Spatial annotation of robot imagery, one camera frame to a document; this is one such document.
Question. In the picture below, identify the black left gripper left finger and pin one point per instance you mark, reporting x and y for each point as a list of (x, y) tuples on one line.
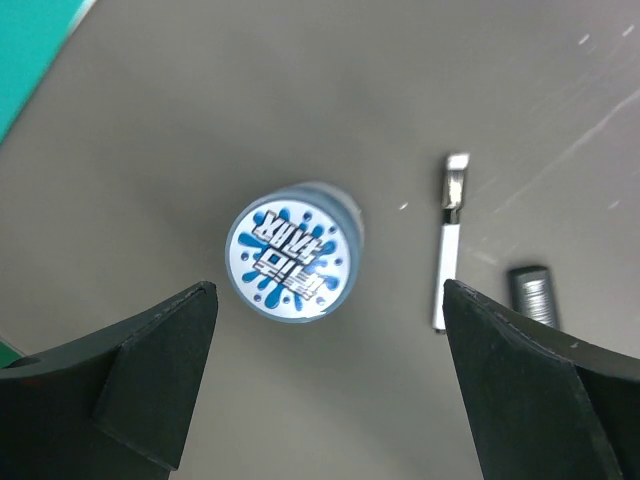
[(114, 404)]

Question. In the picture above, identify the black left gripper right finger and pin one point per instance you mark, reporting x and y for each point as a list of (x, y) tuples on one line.
[(541, 404)]

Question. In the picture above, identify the blue round lidded jar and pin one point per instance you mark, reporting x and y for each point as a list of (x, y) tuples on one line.
[(293, 255)]

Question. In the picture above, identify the orange black highlighter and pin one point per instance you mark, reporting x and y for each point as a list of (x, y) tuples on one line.
[(532, 294)]

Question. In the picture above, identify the white black marker pen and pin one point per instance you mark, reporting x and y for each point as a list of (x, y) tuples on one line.
[(453, 193)]

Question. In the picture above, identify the teal green notebook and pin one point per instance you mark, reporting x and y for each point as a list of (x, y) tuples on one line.
[(32, 34)]

